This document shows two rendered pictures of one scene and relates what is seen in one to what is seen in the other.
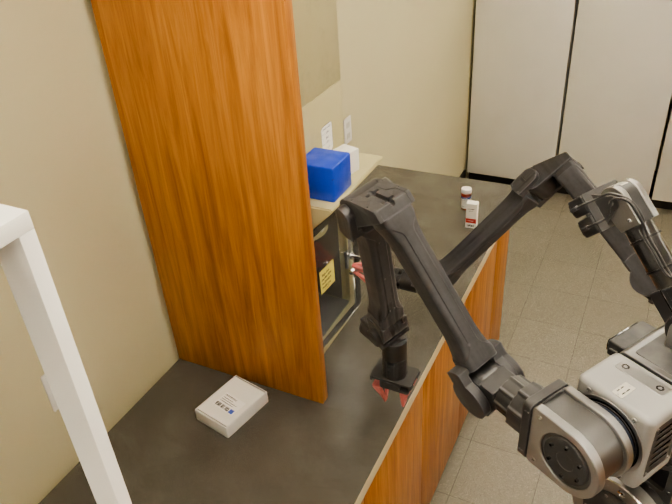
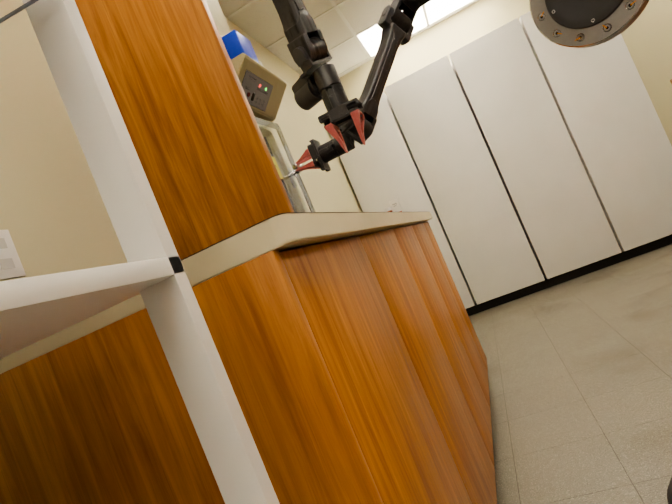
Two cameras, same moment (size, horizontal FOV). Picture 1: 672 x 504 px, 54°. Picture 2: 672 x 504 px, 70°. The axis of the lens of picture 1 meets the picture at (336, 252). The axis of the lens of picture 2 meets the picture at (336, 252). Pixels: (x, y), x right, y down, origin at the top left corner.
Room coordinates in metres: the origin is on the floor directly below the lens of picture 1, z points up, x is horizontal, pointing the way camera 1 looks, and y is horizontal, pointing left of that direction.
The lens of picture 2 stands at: (0.07, 0.24, 0.84)
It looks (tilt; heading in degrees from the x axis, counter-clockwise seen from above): 2 degrees up; 349
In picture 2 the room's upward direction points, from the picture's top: 23 degrees counter-clockwise
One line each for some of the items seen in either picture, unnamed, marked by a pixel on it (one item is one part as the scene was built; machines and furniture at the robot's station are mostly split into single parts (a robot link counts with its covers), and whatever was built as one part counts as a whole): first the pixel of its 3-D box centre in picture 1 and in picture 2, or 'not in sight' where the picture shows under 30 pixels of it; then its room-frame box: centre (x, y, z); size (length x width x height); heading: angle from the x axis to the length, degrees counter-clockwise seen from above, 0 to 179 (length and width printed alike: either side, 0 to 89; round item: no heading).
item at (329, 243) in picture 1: (332, 276); (280, 175); (1.55, 0.01, 1.19); 0.30 x 0.01 x 0.40; 148
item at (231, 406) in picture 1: (232, 405); not in sight; (1.30, 0.31, 0.96); 0.16 x 0.12 x 0.04; 141
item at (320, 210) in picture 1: (339, 195); (257, 91); (1.53, -0.02, 1.46); 0.32 x 0.11 x 0.10; 152
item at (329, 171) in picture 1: (324, 174); (234, 56); (1.47, 0.02, 1.56); 0.10 x 0.10 x 0.09; 62
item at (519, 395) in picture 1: (527, 406); not in sight; (0.77, -0.30, 1.45); 0.09 x 0.08 x 0.12; 122
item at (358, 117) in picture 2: (398, 389); (351, 128); (1.14, -0.12, 1.14); 0.07 x 0.07 x 0.09; 62
